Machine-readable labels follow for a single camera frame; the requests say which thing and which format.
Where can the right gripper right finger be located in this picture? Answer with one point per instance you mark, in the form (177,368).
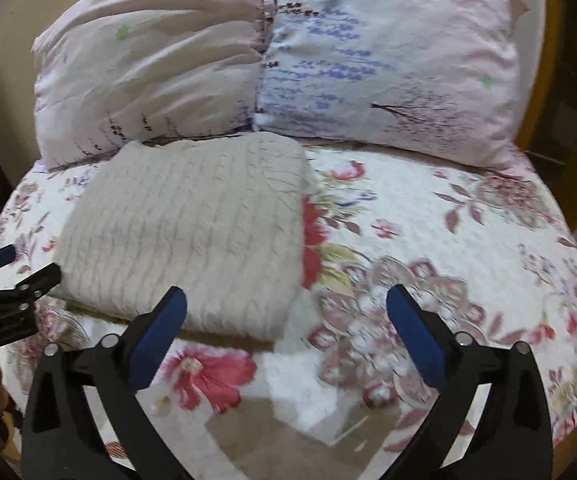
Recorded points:
(513,439)

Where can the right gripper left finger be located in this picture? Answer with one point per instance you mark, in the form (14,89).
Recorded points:
(60,436)

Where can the beige cable knit sweater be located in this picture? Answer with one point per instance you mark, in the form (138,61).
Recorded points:
(223,220)

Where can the pink floral left pillow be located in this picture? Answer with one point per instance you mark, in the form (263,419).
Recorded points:
(114,71)

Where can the blue pink tree pillow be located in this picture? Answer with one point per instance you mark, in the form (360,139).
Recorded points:
(437,77)

